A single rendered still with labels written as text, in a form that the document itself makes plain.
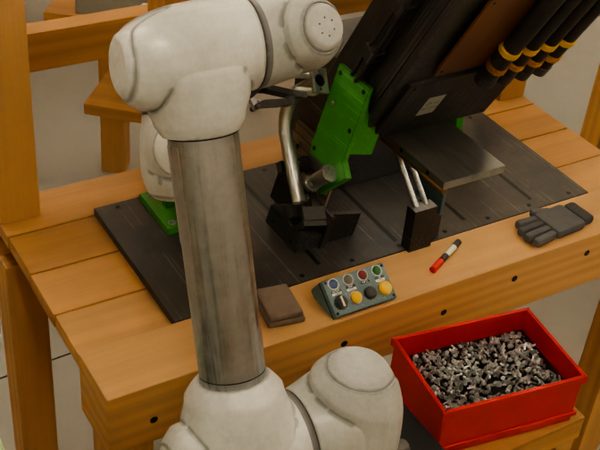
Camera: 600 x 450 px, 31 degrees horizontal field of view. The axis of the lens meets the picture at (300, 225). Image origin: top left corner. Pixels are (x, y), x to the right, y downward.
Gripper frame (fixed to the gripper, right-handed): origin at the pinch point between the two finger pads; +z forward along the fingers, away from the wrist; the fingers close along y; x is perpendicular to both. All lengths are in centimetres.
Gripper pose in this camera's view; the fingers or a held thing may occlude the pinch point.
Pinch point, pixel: (304, 82)
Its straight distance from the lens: 223.9
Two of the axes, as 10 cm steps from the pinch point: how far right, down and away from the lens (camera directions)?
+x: -5.8, 1.9, 7.9
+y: -1.3, -9.8, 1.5
